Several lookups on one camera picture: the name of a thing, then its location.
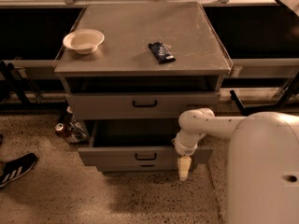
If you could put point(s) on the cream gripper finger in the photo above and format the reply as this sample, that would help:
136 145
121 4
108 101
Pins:
184 164

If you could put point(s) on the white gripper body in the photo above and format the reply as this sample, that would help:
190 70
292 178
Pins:
184 149

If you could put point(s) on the grey drawer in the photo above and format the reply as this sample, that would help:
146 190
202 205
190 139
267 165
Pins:
136 168
131 142
168 105

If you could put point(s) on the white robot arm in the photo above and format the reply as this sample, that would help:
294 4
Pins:
262 167

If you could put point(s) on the grey bottom drawer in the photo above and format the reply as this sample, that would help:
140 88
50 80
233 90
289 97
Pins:
136 168

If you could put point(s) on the grey drawer cabinet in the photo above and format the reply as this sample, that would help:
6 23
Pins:
125 64

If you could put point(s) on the grey top drawer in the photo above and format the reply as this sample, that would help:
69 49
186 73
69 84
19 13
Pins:
168 105

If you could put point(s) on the black table leg right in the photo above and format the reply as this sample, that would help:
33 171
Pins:
282 103

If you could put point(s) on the dark blue snack packet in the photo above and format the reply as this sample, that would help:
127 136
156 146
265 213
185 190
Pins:
161 52

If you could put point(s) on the dark bottle on floor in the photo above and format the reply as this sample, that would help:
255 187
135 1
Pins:
68 116

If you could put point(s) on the red soda can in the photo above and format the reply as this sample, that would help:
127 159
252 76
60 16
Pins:
62 130

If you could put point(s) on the white bowl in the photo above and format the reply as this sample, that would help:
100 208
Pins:
84 41

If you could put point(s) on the black white sneaker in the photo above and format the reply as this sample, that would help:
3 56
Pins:
13 170

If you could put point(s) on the black stand left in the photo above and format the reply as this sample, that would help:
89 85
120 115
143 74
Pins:
12 82

